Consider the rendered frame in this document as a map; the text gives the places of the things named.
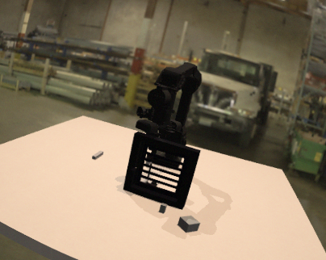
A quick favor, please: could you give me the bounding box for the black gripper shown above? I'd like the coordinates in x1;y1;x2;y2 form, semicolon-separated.
136;106;182;140

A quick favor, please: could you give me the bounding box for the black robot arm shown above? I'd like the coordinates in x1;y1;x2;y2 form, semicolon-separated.
136;62;202;145

